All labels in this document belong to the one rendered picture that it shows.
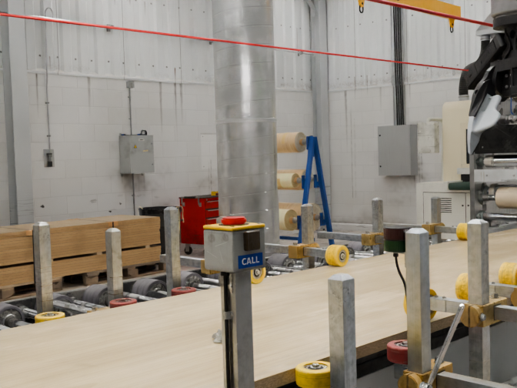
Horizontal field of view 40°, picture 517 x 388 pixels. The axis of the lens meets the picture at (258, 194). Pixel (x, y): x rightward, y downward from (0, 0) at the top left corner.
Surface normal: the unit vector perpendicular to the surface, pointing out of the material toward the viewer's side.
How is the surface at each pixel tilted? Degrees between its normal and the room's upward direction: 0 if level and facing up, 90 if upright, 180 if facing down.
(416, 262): 90
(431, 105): 90
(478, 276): 90
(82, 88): 90
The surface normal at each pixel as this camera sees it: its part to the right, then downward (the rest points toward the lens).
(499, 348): 0.70, 0.02
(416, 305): -0.72, 0.06
